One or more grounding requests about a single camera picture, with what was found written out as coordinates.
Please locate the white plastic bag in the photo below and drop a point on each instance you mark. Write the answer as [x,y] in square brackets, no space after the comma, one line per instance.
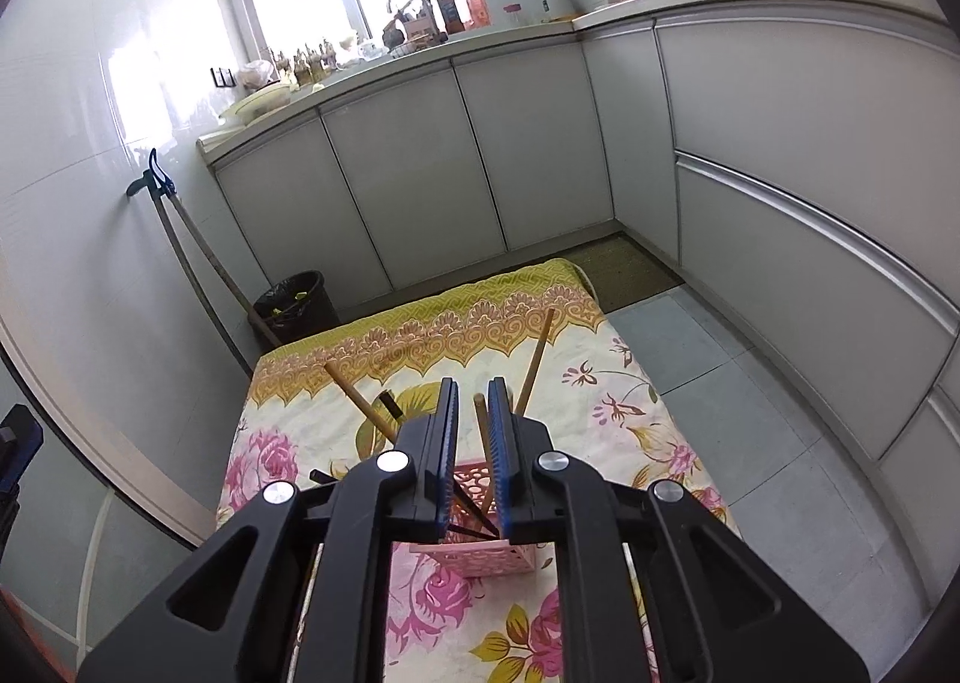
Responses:
[255,74]

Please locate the row of small figurines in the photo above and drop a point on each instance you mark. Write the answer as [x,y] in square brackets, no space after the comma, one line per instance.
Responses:
[304,62]

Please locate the stack of pale bowls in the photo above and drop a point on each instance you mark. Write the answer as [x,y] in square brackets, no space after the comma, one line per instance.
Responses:
[259,102]

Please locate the black trash bin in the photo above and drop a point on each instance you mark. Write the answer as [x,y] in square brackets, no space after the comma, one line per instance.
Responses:
[296,308]

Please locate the frosted glass sliding door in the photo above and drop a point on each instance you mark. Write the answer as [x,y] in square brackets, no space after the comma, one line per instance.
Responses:
[112,503]

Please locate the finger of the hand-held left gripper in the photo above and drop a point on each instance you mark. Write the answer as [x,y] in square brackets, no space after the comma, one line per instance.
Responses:
[19,450]

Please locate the pink perforated chopstick holder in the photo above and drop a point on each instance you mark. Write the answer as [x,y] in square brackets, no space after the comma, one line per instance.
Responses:
[472,555]

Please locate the red plastic bottle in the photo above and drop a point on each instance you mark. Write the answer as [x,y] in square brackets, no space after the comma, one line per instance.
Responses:
[474,5]

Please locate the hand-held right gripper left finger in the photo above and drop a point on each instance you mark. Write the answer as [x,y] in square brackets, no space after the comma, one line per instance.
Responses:
[446,458]

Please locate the floral tablecloth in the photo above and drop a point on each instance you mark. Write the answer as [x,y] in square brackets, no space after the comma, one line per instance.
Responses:
[465,331]

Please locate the dark floor mat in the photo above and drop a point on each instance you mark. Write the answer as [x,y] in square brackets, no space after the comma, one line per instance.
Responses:
[619,271]

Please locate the small glass jar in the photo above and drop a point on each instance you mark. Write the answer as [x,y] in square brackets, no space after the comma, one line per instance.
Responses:
[513,16]

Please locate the light wooden chopstick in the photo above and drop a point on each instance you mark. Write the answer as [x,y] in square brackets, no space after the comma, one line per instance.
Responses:
[358,398]
[536,361]

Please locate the grey kitchen cabinets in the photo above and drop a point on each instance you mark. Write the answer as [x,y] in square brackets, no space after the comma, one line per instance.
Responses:
[712,151]

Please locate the dark chopstick with gold band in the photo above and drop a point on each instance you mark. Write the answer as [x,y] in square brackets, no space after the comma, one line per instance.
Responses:
[390,409]
[324,477]
[474,518]

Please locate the black wall outlet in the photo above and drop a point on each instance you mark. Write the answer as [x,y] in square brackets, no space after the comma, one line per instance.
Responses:
[223,76]

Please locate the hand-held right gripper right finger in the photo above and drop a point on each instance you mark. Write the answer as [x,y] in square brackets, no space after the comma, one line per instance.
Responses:
[501,458]

